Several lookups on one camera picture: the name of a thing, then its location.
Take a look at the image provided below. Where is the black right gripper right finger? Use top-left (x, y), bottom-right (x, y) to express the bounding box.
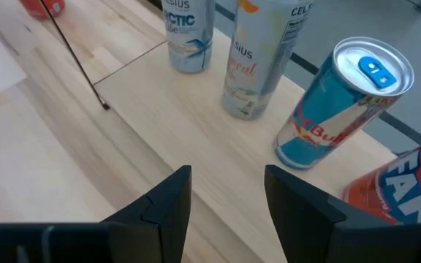
top-left (264, 164), bottom-right (421, 263)

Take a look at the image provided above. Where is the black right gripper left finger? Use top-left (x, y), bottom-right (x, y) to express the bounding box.
top-left (0, 164), bottom-right (192, 263)

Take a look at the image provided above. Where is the orange-red Fanta can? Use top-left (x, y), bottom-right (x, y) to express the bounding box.
top-left (343, 137), bottom-right (421, 224)
top-left (19, 0), bottom-right (67, 20)

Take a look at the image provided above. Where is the blue silver Red Bull can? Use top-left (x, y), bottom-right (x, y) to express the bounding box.
top-left (273, 36), bottom-right (415, 171)

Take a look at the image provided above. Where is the white Celsius Tropical Vibe can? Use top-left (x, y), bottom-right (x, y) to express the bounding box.
top-left (220, 0), bottom-right (316, 121)

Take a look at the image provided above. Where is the white Celsius Arctic Vibe can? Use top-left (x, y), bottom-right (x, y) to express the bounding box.
top-left (161, 0), bottom-right (216, 74)

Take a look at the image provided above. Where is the wooden shelf with black frame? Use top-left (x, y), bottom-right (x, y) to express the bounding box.
top-left (38, 0), bottom-right (398, 263)

